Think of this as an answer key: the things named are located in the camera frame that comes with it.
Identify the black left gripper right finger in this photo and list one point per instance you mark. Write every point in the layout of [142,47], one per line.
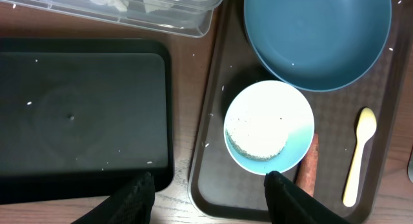
[289,204]

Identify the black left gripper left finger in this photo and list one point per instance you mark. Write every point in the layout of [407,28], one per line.
[131,204]

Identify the orange carrot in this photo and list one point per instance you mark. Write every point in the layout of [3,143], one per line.
[306,177]

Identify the brown serving tray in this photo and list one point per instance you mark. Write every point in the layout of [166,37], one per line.
[220,188]

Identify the light blue rice bowl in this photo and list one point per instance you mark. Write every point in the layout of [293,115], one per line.
[269,126]

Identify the black tray bin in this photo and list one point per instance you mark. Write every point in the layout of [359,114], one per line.
[83,117]

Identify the yellow plastic spoon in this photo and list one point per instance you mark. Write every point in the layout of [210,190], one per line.
[365,129]

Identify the dark blue plate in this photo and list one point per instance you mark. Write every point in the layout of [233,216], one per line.
[318,45]

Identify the clear plastic bin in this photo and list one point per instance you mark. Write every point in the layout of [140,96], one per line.
[190,18]

